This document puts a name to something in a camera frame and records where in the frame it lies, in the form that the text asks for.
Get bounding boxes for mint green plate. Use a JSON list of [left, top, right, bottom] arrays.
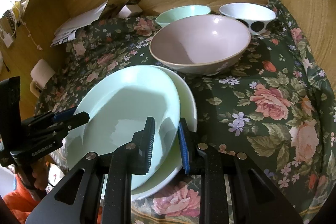
[[66, 65, 180, 189]]

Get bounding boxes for white bowl black dots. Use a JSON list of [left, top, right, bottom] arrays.
[[219, 2, 276, 35]]

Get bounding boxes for orange left sleeve forearm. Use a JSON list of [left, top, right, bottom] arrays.
[[3, 175, 40, 224]]

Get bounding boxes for left hand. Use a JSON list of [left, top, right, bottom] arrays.
[[16, 157, 49, 190]]

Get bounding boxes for cream white plate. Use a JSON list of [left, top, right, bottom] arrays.
[[130, 65, 198, 201]]

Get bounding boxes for white mug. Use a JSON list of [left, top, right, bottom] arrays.
[[30, 59, 55, 98]]

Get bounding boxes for white paper sheets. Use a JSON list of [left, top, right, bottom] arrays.
[[51, 1, 108, 47]]

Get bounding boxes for large pink bowl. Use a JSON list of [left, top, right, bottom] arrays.
[[149, 15, 251, 75]]

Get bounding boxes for small white box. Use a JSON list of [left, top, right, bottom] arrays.
[[117, 0, 143, 19]]

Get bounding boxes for small mint green bowl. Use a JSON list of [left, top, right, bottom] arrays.
[[155, 5, 211, 28]]

